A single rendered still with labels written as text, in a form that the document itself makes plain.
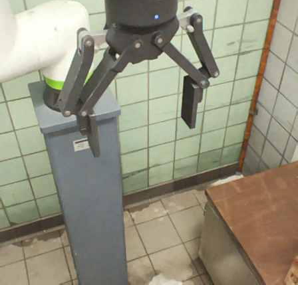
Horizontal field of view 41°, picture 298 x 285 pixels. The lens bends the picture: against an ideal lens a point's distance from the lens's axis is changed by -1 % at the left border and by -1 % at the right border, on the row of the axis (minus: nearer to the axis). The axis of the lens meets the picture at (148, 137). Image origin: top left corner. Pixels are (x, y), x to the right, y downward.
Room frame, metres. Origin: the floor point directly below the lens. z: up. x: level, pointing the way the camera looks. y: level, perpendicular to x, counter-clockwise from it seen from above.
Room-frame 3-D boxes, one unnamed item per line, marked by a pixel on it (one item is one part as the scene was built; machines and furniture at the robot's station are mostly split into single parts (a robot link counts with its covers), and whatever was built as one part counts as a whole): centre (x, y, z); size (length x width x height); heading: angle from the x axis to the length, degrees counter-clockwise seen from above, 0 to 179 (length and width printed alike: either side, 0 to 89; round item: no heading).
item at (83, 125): (0.36, 0.09, 1.52); 0.03 x 0.01 x 0.05; 114
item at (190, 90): (0.42, -0.06, 1.50); 0.03 x 0.01 x 0.07; 24
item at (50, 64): (0.84, 0.21, 1.36); 0.16 x 0.13 x 0.19; 128
